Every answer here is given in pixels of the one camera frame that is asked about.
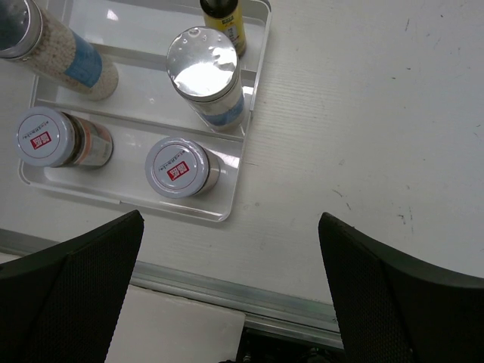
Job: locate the aluminium rail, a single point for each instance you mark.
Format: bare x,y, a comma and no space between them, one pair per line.
268,312

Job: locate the white organizer tray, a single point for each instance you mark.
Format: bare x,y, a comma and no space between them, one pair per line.
145,107

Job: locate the white-lid pinkish spice jar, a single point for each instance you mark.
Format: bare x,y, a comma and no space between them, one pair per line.
178,168

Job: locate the yellow small sauce bottle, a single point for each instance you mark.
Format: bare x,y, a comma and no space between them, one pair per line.
226,17

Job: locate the white-lid dark spice jar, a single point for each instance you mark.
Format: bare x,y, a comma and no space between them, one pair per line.
46,137

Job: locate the blue-label bead shaker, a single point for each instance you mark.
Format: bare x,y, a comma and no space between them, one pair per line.
34,38

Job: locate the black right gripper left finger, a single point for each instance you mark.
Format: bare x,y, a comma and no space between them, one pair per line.
62,304

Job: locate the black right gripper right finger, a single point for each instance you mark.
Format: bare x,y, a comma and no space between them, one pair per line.
393,307

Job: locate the blue-label salt shaker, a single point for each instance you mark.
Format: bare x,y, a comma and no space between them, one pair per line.
204,68

